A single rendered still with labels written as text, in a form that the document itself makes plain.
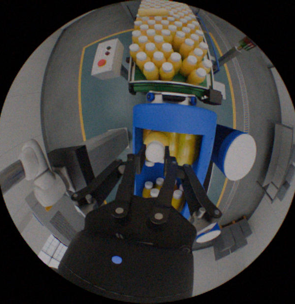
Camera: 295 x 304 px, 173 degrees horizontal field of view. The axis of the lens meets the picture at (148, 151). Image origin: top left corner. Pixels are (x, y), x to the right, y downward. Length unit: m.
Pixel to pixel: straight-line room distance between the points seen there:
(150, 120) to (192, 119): 0.10
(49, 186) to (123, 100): 1.36
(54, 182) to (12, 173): 0.30
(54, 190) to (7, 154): 2.27
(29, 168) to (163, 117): 0.62
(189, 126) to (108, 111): 1.49
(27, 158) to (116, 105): 1.35
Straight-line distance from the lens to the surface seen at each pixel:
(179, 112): 0.24
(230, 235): 3.72
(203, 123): 0.27
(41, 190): 0.65
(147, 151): 0.22
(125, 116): 1.55
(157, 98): 0.55
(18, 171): 0.61
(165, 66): 0.44
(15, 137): 2.84
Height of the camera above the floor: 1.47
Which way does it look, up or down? 69 degrees down
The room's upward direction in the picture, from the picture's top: 160 degrees counter-clockwise
